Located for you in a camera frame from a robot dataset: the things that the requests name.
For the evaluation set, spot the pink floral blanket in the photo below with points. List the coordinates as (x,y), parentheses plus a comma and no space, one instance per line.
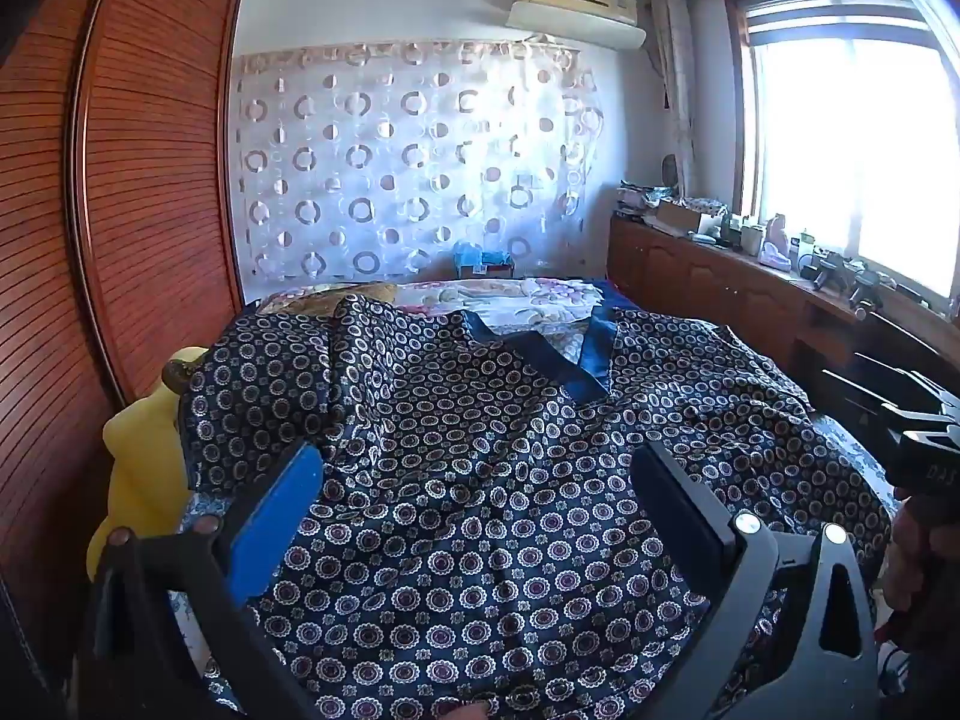
(517,300)

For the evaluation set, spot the person's right hand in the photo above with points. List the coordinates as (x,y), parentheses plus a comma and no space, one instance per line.
(919,570)

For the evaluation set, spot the open cardboard box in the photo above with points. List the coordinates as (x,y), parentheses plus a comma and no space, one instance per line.
(682,216)

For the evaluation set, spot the wooden slatted wardrobe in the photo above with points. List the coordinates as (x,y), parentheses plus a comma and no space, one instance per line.
(150,165)

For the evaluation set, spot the wooden framed window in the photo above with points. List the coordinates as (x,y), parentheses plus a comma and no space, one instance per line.
(840,150)

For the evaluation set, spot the sheer circle-patterned wall curtain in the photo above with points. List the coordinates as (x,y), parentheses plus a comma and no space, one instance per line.
(412,165)

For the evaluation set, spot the yellow plush toy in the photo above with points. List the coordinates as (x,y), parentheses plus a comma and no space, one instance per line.
(142,457)

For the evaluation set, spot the small oval mirror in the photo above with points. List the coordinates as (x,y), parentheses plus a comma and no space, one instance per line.
(670,171)

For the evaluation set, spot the pink plastic bag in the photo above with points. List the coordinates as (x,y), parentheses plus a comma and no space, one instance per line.
(774,244)

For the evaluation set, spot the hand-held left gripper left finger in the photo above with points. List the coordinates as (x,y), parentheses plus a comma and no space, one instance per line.
(279,525)

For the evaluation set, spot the pale window curtain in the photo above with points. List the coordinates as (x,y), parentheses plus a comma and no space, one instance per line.
(679,75)

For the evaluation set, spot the small blue box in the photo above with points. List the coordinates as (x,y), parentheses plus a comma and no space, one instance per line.
(484,261)

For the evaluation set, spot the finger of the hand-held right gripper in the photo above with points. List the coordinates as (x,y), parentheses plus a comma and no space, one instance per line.
(862,394)

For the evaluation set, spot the navy medallion-patterned robe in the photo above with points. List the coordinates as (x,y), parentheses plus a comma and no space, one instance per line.
(487,465)

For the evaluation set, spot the wooden side cabinet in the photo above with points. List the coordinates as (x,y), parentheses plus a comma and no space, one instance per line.
(675,270)

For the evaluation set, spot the black device on cabinet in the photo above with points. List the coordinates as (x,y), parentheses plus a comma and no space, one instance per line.
(840,277)

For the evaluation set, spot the white wall air conditioner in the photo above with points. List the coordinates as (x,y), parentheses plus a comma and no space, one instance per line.
(577,11)

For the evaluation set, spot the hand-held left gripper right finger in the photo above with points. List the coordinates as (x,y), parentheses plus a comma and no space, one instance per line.
(694,514)

